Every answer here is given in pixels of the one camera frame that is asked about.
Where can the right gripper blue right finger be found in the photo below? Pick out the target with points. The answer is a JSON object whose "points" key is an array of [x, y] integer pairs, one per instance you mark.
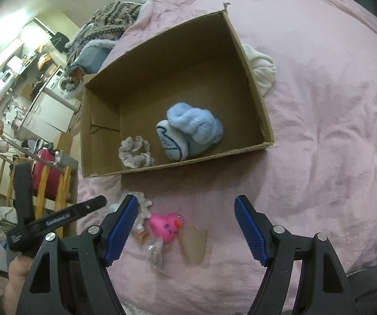
{"points": [[256, 228]]}

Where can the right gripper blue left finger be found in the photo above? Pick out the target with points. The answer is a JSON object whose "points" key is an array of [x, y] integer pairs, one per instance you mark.
{"points": [[116, 229]]}

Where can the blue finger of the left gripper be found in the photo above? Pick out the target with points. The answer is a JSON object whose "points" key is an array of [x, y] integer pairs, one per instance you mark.
{"points": [[73, 213]]}

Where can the clear plastic bag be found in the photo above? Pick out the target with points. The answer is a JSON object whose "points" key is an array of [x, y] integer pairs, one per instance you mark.
{"points": [[160, 256]]}

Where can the white frilly scrunchie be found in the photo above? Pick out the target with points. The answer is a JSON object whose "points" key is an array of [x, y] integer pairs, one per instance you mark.
{"points": [[143, 210]]}

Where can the pink rubber duck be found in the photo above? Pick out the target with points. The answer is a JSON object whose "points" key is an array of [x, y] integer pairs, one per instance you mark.
{"points": [[166, 227]]}

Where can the translucent beige silicone cup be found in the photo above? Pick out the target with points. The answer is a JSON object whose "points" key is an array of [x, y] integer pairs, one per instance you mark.
{"points": [[193, 242]]}

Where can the person's left hand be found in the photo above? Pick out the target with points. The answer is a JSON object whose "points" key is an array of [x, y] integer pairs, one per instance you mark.
{"points": [[18, 271]]}

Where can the wooden railing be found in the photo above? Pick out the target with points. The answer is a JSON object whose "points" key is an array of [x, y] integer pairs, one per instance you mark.
{"points": [[40, 170]]}

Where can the beige lace scrunchie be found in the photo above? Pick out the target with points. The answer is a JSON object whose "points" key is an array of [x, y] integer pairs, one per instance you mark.
{"points": [[136, 153]]}

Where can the white cabinet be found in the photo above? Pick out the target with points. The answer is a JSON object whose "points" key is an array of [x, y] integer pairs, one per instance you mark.
{"points": [[45, 119]]}

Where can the pink bed duvet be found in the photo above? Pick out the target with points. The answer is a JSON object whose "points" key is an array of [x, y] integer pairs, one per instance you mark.
{"points": [[320, 175]]}

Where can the white washing machine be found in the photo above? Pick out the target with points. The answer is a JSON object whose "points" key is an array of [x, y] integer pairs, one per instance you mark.
{"points": [[63, 89]]}

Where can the blue grey pillow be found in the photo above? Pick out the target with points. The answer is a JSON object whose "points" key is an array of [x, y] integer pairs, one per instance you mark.
{"points": [[90, 57]]}

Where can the white cloth bundle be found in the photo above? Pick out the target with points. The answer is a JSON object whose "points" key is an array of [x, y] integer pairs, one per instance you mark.
{"points": [[263, 68]]}

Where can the brown cardboard box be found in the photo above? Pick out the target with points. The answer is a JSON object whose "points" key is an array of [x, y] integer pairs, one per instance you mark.
{"points": [[200, 62]]}

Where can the patterned knit blanket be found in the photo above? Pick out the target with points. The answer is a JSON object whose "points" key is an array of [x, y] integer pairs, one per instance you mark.
{"points": [[103, 30]]}

